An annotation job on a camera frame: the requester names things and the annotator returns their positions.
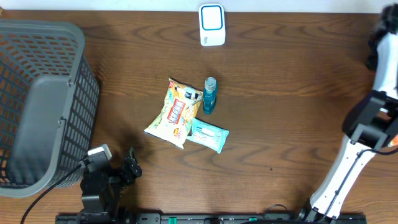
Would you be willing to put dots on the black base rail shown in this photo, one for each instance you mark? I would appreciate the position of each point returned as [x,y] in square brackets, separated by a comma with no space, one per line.
[155,218]

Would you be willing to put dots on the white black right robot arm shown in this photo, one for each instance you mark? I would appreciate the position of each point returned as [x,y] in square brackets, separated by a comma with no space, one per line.
[368,128]

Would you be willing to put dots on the light blue wet wipes pack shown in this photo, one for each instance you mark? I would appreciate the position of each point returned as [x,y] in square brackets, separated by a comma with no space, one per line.
[208,135]

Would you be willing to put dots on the yellow chips snack bag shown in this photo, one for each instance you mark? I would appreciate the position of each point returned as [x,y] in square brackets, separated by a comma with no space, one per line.
[175,120]

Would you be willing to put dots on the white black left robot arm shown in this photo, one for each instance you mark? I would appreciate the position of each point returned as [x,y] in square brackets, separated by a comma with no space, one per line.
[102,185]

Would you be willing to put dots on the small orange white tissue pack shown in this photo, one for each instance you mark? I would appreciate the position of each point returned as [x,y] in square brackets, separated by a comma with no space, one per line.
[394,142]

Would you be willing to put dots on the blue mouthwash bottle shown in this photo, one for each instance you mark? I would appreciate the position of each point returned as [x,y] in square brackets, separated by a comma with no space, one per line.
[209,95]

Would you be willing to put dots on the grey plastic mesh basket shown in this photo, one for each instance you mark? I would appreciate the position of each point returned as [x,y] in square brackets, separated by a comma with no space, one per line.
[49,99]

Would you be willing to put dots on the white barcode scanner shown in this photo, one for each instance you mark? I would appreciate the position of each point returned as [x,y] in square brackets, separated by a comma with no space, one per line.
[212,25]

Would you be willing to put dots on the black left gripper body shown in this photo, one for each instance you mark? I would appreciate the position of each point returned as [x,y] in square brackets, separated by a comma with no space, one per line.
[122,176]

